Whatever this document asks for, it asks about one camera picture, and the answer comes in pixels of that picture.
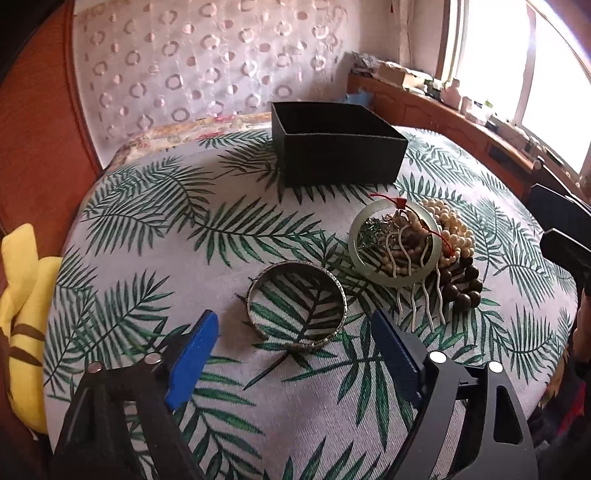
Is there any window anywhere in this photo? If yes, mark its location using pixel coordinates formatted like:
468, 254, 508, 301
446, 1, 590, 178

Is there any black storage box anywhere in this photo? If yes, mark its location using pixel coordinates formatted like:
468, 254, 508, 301
271, 101, 408, 188

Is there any wooden sideboard cabinet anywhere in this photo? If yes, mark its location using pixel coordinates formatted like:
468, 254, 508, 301
346, 74, 533, 201

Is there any red braided cord bracelet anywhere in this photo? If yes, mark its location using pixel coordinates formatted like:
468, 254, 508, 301
368, 192, 456, 257

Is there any cardboard box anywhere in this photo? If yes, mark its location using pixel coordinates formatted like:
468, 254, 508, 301
375, 62, 426, 89

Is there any floral quilt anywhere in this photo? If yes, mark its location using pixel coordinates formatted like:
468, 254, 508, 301
106, 112, 271, 171

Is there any cream pearl bead necklace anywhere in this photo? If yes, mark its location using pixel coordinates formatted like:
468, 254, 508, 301
421, 198, 477, 269

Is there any pale green jade bangle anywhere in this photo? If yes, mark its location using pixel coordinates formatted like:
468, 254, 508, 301
348, 197, 439, 289

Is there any yellow plush toy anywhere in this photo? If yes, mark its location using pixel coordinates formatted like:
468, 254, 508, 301
1, 223, 62, 434

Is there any red wooden wardrobe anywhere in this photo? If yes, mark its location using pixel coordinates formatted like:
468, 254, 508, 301
1, 1, 102, 256

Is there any pink white bottle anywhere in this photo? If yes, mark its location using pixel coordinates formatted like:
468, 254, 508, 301
440, 78, 463, 111

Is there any dark wooden bead bracelet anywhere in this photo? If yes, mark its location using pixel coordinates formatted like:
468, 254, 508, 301
438, 255, 484, 313

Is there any pink circle pattern curtain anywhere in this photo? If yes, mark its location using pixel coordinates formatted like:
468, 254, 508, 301
72, 1, 360, 165

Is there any palm leaf print cloth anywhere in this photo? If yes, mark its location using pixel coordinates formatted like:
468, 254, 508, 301
43, 128, 577, 479

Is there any silver patterned bangle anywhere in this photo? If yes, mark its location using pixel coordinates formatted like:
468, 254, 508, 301
245, 261, 349, 353

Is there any blue plush toy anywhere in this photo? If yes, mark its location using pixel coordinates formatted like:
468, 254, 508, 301
342, 89, 374, 109

